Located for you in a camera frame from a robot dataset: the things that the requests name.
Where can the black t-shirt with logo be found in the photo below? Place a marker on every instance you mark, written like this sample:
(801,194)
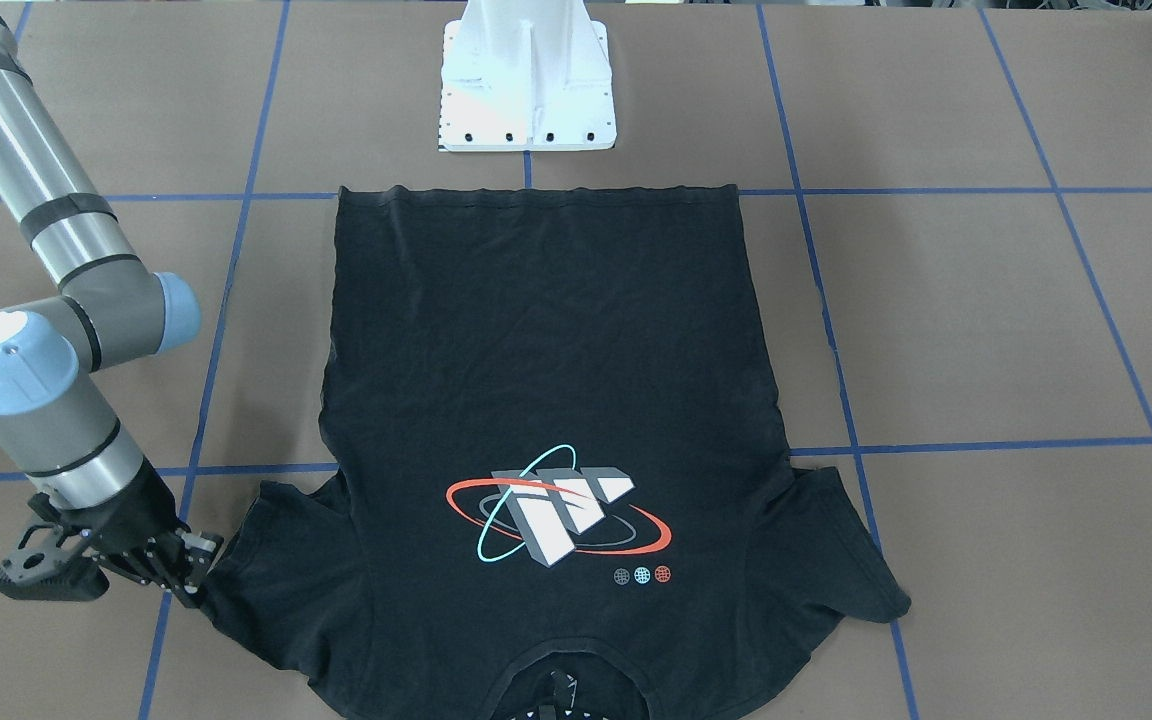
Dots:
(564,488)

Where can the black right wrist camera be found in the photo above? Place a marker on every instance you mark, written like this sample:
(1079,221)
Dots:
(51,561)

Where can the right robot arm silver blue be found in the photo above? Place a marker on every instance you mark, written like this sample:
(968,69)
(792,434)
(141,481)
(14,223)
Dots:
(107,309)

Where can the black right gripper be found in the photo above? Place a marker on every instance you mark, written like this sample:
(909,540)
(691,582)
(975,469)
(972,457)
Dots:
(139,510)

